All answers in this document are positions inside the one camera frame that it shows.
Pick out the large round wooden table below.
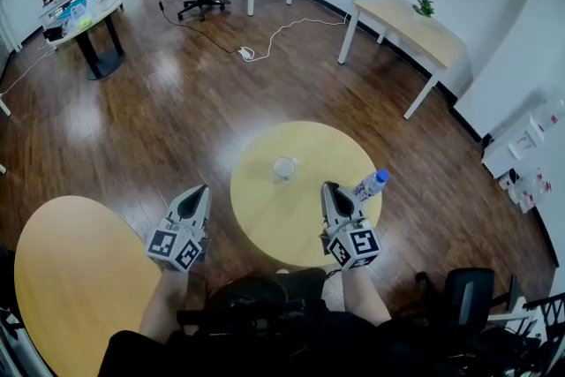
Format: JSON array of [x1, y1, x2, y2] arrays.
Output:
[[14, 194, 163, 377]]

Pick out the clear water jug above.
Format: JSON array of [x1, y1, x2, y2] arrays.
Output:
[[511, 185, 538, 214], [523, 167, 553, 196], [531, 87, 565, 133]]

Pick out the white water dispenser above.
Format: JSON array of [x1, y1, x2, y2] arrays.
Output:
[[480, 109, 546, 180]]

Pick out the white ceramic mug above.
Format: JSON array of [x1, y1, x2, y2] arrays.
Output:
[[272, 155, 299, 185]]

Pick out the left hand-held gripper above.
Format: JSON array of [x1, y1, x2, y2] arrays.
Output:
[[145, 185, 212, 273]]

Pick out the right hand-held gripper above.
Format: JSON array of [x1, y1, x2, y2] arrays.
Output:
[[320, 182, 382, 272]]

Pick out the small white trash bin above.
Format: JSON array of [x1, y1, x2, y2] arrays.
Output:
[[498, 169, 520, 191]]

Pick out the white power cable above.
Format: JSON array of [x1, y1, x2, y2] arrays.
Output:
[[245, 11, 352, 64]]

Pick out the person's right forearm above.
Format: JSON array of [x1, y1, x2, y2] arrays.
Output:
[[339, 267, 393, 327]]

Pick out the clear bottle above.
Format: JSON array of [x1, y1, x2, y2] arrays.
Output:
[[351, 168, 391, 203]]

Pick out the person's black shirt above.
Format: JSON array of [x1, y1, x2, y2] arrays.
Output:
[[96, 313, 442, 377]]

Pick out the person's left forearm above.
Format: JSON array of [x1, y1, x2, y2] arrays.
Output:
[[139, 267, 191, 343]]

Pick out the black power cable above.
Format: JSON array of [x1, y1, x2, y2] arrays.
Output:
[[157, 0, 242, 56]]

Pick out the small round wooden table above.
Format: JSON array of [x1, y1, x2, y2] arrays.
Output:
[[229, 120, 383, 268]]

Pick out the small green potted plant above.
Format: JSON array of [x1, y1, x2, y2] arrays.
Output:
[[412, 0, 436, 19]]

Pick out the black pedestal table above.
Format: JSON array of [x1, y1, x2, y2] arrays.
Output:
[[38, 0, 131, 81]]

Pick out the black chest pack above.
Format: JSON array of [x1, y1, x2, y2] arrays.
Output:
[[176, 267, 330, 336]]

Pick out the wooden table white legs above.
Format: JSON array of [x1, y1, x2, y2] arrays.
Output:
[[337, 0, 468, 120]]

